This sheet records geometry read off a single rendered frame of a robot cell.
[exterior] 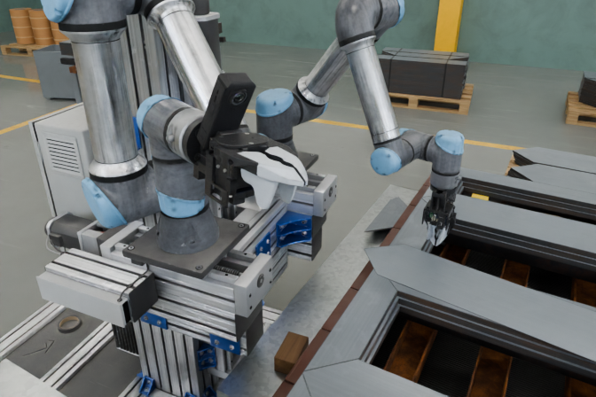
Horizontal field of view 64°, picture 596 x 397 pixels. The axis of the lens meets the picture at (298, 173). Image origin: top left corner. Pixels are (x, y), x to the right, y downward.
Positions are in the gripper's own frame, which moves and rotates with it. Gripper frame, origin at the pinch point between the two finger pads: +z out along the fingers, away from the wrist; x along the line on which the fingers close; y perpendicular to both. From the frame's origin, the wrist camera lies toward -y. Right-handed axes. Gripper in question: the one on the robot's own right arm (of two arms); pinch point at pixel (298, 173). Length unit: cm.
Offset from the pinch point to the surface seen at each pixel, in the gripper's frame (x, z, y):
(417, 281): -68, -20, 50
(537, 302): -84, 5, 48
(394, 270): -67, -27, 50
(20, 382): 24, -34, 44
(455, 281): -76, -13, 49
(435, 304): -64, -12, 51
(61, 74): -138, -563, 99
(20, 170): -49, -383, 142
